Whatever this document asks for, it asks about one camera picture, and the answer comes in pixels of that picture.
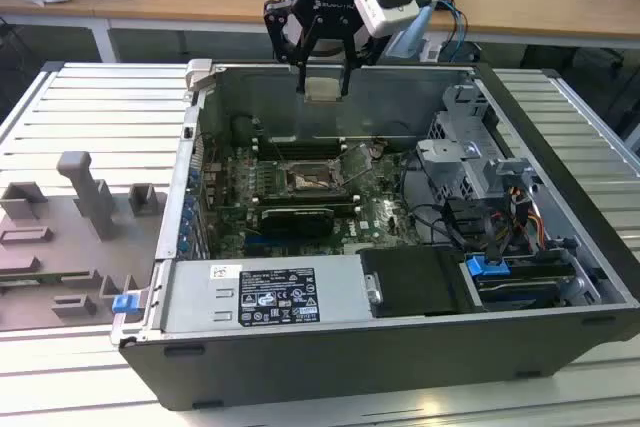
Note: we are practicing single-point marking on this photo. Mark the gray parts rack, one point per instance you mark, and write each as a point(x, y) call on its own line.
point(60, 247)

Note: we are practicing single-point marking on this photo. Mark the hard disk in blue carrier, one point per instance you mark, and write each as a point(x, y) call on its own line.
point(520, 284)

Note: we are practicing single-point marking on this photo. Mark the green motherboard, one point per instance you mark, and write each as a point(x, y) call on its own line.
point(380, 217)

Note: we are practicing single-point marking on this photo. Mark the black graphics card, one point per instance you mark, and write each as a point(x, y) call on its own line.
point(297, 222)

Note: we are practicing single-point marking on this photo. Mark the CPU socket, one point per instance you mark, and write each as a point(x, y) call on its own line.
point(312, 179)

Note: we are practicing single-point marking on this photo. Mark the black RAM slot bank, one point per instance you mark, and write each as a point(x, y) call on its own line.
point(310, 198)
point(300, 148)

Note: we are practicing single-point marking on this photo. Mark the blue plastic clip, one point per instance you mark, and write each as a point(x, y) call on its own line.
point(124, 304)

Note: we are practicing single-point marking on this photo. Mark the metal locking lever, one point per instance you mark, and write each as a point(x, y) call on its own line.
point(343, 162)
point(276, 151)

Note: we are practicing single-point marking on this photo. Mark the silver drive cage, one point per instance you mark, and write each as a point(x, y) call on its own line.
point(460, 157)

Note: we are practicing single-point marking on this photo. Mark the gray case latch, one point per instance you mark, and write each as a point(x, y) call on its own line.
point(199, 74)

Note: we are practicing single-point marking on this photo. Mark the silver power supply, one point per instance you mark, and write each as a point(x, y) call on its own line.
point(200, 297)

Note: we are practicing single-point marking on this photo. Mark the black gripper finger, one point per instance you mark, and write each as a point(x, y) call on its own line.
point(281, 47)
point(348, 62)

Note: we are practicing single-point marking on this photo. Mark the black open PC case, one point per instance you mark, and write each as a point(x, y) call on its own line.
point(350, 362)

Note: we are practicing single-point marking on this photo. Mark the black plastic shroud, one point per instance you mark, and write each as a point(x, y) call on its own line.
point(415, 282)

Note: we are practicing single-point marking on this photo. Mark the silver CPU plate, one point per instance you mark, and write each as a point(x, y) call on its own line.
point(322, 89)

